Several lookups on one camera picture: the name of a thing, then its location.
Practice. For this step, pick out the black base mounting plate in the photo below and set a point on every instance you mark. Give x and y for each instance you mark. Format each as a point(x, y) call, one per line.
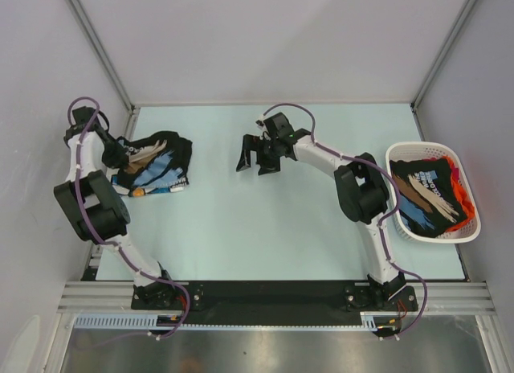
point(277, 303)

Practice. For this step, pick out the white folded printed t-shirt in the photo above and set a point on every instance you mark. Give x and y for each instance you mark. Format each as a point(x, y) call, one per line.
point(180, 185)

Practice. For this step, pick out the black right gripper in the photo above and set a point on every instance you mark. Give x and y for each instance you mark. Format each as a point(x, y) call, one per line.
point(251, 142)

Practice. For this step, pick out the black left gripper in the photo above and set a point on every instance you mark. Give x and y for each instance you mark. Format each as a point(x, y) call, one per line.
point(120, 160)

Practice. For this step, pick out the black printed t-shirt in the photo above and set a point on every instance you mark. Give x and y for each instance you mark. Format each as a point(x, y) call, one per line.
point(428, 206)

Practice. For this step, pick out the orange t-shirt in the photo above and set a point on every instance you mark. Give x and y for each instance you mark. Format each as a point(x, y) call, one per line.
point(464, 200)

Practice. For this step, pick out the white slotted cable duct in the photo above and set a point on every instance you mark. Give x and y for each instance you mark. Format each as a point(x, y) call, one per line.
point(126, 321)

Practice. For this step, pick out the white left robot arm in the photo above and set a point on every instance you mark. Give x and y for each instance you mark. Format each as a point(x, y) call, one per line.
point(96, 211)

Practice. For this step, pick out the aluminium frame rail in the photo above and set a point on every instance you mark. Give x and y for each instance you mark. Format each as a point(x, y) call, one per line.
point(444, 298)

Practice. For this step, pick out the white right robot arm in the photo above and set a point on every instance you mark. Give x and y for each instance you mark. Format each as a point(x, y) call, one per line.
point(362, 193)

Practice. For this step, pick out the white plastic laundry basket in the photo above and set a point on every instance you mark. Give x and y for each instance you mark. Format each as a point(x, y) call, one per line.
point(419, 150)

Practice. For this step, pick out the magenta t-shirt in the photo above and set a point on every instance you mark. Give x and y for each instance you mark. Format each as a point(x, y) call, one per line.
point(455, 174)

